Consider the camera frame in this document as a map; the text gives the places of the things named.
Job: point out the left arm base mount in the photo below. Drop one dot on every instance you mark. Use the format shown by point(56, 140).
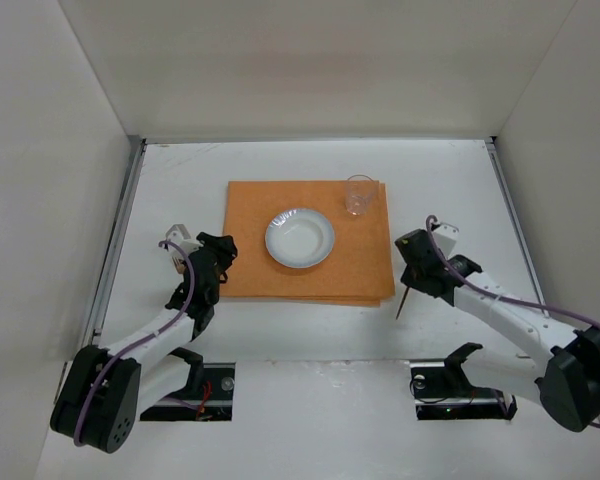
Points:
point(207, 396)

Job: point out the copper fork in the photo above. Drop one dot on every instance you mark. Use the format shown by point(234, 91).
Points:
point(179, 265)

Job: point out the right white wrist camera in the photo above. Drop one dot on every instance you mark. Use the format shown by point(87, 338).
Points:
point(445, 237)

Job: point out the left aluminium frame rail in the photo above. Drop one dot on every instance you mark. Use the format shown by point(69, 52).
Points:
point(97, 310)

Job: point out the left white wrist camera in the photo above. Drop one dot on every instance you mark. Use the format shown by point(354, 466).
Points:
point(179, 235)

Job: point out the right aluminium frame rail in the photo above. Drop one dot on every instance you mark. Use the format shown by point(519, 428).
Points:
point(490, 143)

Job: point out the copper spoon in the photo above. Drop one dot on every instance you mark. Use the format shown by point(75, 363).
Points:
point(402, 302)

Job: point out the clear plastic cup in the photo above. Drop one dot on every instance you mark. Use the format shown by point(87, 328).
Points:
point(360, 191)

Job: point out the aluminium frame rail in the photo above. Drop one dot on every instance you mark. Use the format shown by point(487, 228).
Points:
point(97, 310)
point(490, 143)

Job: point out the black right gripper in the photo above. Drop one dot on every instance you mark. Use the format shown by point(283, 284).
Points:
point(419, 282)

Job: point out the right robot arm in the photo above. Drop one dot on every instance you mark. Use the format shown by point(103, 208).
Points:
point(560, 368)

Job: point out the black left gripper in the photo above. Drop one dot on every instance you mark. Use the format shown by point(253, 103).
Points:
point(218, 245)

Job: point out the orange cloth placemat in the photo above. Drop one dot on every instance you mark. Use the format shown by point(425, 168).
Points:
point(359, 269)

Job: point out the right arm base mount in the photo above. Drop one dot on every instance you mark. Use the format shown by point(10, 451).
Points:
point(442, 392)

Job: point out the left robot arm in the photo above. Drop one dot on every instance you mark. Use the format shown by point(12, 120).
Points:
point(151, 374)

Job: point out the white ceramic plate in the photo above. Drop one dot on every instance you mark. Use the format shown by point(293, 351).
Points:
point(299, 238)

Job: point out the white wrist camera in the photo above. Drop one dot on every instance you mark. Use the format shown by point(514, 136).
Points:
point(445, 237)
point(179, 235)

